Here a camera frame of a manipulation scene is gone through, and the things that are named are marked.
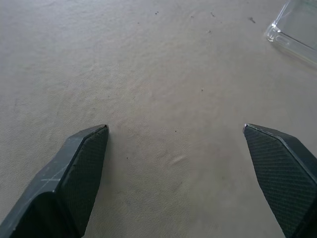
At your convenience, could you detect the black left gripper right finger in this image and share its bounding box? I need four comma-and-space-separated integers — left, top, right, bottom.
243, 123, 317, 238

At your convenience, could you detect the clear plastic container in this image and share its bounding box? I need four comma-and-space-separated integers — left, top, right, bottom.
265, 0, 317, 69

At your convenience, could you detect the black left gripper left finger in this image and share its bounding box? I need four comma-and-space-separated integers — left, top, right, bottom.
0, 124, 110, 238

